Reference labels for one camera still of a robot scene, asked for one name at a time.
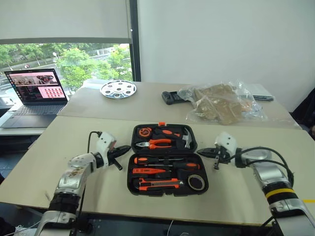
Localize claw hammer orange black grip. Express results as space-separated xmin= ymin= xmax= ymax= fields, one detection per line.
xmin=153 ymin=128 xmax=195 ymax=149

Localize orange voltage tester pen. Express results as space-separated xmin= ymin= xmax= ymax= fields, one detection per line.
xmin=132 ymin=167 xmax=171 ymax=174

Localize short orange black screwdriver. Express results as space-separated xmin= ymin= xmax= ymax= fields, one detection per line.
xmin=133 ymin=156 xmax=186 ymax=165

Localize orange black utility knife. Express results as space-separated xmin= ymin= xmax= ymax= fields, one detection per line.
xmin=134 ymin=178 xmax=186 ymax=193

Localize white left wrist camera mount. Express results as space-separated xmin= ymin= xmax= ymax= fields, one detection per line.
xmin=94 ymin=131 xmax=117 ymax=168

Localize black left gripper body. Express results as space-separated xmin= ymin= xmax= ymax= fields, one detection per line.
xmin=107 ymin=147 xmax=124 ymax=171

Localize orange handled pliers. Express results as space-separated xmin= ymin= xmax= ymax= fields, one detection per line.
xmin=135 ymin=139 xmax=173 ymax=150

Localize clear bag with brown items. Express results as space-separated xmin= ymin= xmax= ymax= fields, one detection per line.
xmin=177 ymin=78 xmax=269 ymax=125

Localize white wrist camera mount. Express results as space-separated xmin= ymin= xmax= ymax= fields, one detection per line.
xmin=214 ymin=131 xmax=238 ymax=163
xmin=94 ymin=131 xmax=117 ymax=168

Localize open dark laptop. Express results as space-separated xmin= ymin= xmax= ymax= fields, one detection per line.
xmin=0 ymin=68 xmax=70 ymax=129

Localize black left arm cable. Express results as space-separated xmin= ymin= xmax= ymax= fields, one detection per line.
xmin=72 ymin=130 xmax=103 ymax=234

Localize black tool case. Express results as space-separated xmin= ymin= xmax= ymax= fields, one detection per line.
xmin=127 ymin=121 xmax=210 ymax=198

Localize long orange black screwdriver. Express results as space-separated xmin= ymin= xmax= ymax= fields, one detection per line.
xmin=150 ymin=161 xmax=201 ymax=171

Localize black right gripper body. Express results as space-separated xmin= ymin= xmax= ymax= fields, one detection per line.
xmin=212 ymin=145 xmax=230 ymax=171

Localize black orange tape measure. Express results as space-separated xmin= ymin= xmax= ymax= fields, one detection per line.
xmin=138 ymin=127 xmax=152 ymax=138

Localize black flat device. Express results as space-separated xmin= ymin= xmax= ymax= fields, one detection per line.
xmin=161 ymin=90 xmax=188 ymax=106

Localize white roller blind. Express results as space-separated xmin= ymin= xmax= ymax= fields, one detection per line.
xmin=0 ymin=0 xmax=132 ymax=45

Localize black electrical tape roll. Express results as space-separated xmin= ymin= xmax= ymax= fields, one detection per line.
xmin=188 ymin=174 xmax=206 ymax=192

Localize round shiny metal plate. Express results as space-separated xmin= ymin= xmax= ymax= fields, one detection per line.
xmin=99 ymin=79 xmax=137 ymax=100

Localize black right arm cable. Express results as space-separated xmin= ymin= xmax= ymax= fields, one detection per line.
xmin=239 ymin=146 xmax=295 ymax=188

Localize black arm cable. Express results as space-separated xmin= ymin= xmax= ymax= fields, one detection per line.
xmin=72 ymin=130 xmax=103 ymax=234
xmin=239 ymin=146 xmax=295 ymax=188

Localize black window frame post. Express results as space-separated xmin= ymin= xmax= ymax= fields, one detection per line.
xmin=128 ymin=0 xmax=142 ymax=82

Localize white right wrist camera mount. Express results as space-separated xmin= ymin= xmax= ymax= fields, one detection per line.
xmin=214 ymin=131 xmax=238 ymax=163

